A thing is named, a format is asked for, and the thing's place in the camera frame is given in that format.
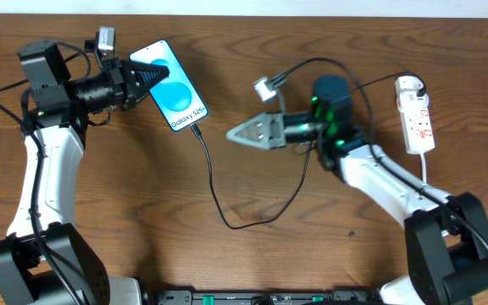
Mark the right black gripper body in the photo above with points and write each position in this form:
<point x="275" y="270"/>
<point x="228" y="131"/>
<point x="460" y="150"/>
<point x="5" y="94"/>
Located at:
<point x="278" y="129"/>

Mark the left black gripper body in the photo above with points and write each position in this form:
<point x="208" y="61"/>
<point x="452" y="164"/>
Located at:
<point x="113" y="69"/>

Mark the blue Samsung smartphone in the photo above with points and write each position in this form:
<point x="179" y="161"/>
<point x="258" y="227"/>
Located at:
<point x="176" y="97"/>

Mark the white power strip socket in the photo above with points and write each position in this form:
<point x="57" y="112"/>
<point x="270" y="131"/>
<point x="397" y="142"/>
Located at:
<point x="412" y="103"/>

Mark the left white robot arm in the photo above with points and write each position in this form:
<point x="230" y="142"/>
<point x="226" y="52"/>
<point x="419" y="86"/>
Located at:
<point x="43" y="257"/>

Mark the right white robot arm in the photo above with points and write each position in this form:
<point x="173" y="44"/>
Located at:
<point x="446" y="236"/>

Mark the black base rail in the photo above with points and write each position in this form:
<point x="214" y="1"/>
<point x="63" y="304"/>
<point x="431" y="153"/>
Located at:
<point x="183" y="297"/>

